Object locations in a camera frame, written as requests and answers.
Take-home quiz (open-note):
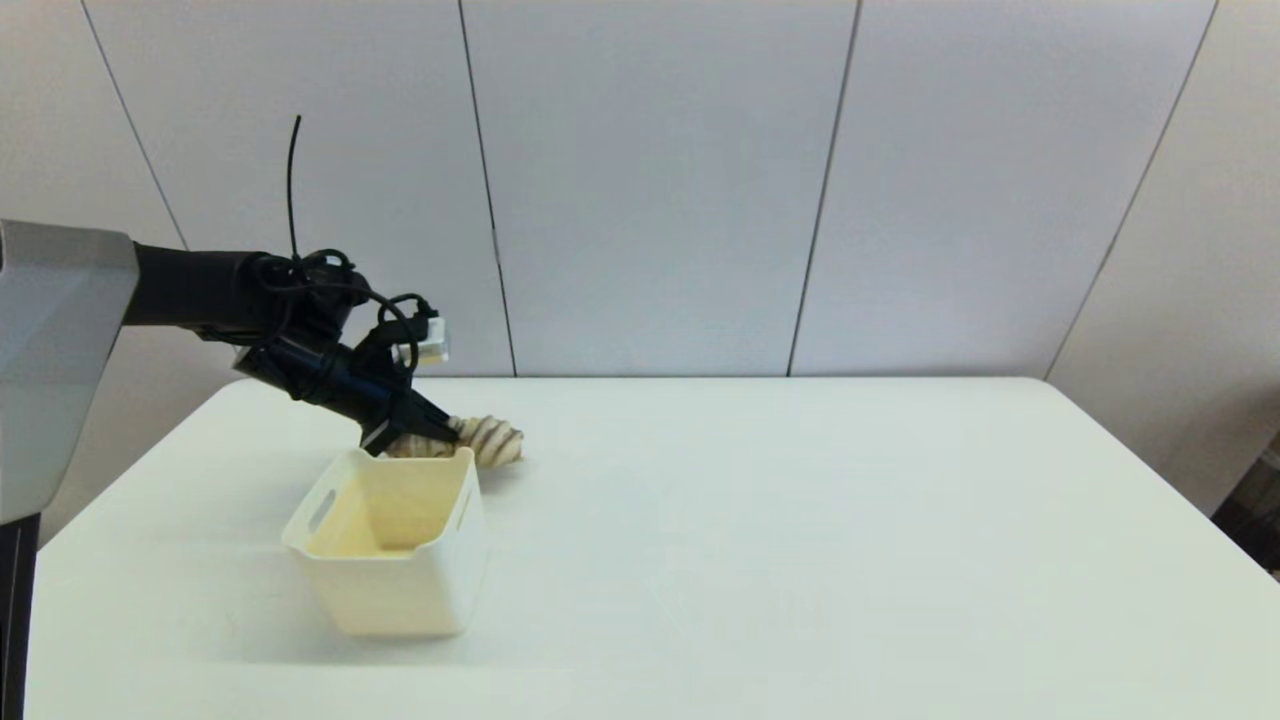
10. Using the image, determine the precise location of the long striped bread roll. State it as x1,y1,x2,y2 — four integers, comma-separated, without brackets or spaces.
385,414,525,468

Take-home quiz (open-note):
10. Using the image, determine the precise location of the cream plastic storage bin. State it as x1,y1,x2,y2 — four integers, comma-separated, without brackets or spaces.
281,446,490,638

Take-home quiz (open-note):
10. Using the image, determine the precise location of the dark background equipment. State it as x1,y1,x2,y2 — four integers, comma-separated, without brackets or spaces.
1210,432,1280,583

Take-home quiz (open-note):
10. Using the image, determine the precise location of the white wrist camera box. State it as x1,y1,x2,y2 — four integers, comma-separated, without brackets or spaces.
394,315,451,367

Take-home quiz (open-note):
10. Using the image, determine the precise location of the thin black looping cable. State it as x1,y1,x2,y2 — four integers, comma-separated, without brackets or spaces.
232,114,441,403

